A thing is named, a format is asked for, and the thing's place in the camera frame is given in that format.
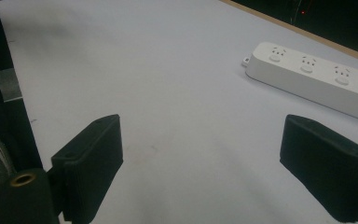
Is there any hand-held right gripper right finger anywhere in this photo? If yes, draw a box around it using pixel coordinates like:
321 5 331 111
279 114 358 224

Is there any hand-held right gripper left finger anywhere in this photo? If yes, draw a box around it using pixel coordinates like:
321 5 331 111
50 114 124 224

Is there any white power strip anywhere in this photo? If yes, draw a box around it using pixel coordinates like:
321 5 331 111
241 41 358 126

